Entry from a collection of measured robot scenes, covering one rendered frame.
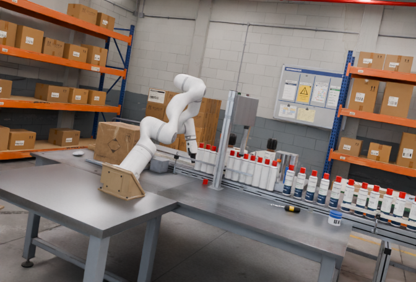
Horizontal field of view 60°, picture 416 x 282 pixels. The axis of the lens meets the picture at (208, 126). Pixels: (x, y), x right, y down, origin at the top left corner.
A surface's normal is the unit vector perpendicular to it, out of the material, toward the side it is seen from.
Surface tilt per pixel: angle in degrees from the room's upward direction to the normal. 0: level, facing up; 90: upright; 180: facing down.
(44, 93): 90
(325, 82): 90
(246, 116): 90
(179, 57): 90
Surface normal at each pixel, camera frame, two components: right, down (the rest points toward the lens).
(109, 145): -0.36, 0.02
